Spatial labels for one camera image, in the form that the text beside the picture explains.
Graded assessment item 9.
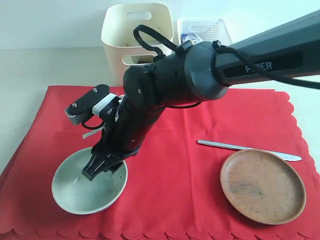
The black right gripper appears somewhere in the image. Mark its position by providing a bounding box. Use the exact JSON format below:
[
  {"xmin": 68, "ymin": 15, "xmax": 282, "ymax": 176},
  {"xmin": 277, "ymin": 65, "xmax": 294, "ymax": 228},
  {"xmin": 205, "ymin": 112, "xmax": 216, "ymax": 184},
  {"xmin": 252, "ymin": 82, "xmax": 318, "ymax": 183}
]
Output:
[{"xmin": 81, "ymin": 97, "xmax": 165, "ymax": 181}]

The pale green ceramic bowl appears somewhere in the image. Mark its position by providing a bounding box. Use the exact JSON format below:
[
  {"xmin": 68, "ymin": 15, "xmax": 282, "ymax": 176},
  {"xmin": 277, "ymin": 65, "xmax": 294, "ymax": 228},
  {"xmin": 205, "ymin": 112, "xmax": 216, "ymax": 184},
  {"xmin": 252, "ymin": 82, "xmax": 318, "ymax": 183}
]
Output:
[{"xmin": 51, "ymin": 147, "xmax": 128, "ymax": 215}]

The blue white milk carton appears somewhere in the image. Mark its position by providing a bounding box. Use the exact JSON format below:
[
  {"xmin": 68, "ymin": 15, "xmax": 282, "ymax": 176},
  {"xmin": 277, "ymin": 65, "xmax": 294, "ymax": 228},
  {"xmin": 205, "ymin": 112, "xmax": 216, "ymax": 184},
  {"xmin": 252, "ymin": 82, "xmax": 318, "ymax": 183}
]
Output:
[{"xmin": 180, "ymin": 32, "xmax": 203, "ymax": 44}]

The round brown wooden plate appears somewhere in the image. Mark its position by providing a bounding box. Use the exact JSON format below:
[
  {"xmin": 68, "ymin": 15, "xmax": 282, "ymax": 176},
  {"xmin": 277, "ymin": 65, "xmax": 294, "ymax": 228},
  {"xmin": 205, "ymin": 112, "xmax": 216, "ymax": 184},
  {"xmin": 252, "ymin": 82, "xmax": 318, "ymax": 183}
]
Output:
[{"xmin": 220, "ymin": 149, "xmax": 307, "ymax": 225}]

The stainless steel cup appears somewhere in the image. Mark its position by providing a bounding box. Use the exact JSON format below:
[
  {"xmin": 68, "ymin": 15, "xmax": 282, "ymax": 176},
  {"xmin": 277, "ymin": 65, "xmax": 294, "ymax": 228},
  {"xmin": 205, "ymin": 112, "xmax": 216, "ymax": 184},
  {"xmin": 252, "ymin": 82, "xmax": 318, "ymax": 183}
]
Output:
[{"xmin": 131, "ymin": 54, "xmax": 154, "ymax": 64}]

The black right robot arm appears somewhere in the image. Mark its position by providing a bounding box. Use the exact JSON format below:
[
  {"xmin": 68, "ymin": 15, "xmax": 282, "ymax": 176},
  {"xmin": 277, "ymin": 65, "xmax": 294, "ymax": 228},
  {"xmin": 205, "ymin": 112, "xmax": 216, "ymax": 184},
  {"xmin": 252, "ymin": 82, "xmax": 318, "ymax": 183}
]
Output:
[{"xmin": 82, "ymin": 11, "xmax": 320, "ymax": 181}]

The red scalloped table cloth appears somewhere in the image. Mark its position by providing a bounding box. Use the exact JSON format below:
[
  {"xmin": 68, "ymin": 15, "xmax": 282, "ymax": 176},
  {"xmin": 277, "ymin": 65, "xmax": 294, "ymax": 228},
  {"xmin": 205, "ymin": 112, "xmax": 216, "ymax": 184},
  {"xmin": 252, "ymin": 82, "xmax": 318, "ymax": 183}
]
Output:
[{"xmin": 0, "ymin": 86, "xmax": 320, "ymax": 240}]

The cream plastic storage bin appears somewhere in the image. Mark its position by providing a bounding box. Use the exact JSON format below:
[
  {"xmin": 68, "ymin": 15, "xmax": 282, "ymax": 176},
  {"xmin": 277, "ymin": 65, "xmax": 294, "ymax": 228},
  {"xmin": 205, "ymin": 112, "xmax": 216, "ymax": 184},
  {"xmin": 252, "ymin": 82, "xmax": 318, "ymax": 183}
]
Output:
[{"xmin": 101, "ymin": 2, "xmax": 174, "ymax": 86}]

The white perforated plastic basket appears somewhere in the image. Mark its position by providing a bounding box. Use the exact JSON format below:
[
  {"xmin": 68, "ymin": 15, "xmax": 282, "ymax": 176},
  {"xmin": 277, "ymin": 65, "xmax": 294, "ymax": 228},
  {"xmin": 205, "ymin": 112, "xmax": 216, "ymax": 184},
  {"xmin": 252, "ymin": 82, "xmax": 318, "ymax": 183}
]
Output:
[{"xmin": 176, "ymin": 18, "xmax": 232, "ymax": 46}]

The silver table knife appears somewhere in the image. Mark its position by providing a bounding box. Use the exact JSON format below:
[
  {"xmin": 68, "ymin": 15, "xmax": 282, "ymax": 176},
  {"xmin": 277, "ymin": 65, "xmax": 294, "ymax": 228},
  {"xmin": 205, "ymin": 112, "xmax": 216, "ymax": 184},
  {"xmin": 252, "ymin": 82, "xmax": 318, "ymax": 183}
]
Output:
[{"xmin": 197, "ymin": 139, "xmax": 302, "ymax": 162}]

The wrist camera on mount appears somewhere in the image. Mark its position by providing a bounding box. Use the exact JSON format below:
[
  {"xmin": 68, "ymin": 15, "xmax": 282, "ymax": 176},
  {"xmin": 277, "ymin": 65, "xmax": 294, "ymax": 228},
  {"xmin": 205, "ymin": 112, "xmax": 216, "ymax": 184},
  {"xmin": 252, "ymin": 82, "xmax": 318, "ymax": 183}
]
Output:
[{"xmin": 64, "ymin": 84, "xmax": 120, "ymax": 125}]

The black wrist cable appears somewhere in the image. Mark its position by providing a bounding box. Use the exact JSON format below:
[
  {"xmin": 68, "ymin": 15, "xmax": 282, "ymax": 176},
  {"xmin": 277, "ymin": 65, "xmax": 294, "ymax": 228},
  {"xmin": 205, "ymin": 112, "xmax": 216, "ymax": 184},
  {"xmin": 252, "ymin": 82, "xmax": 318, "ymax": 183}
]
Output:
[{"xmin": 133, "ymin": 24, "xmax": 187, "ymax": 58}]

